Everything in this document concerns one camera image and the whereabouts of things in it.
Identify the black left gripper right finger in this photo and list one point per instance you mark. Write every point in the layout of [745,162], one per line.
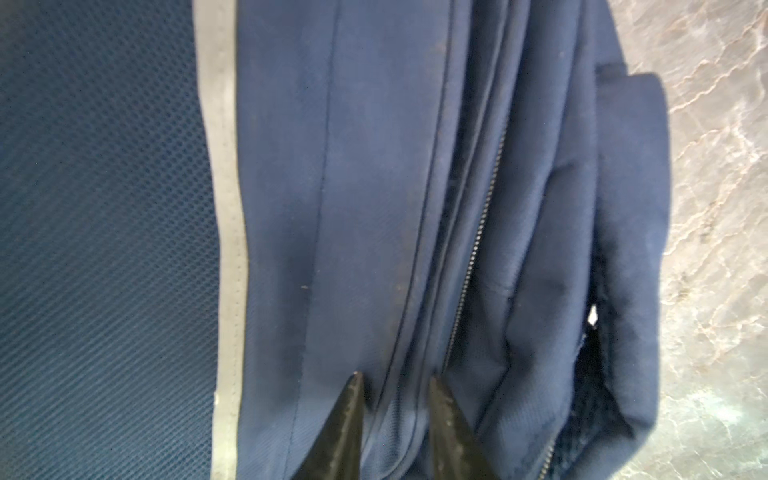
[455,452]

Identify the navy blue student backpack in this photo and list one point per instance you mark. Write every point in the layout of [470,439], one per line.
[213,213]

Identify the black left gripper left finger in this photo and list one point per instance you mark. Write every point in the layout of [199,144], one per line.
[336,452]

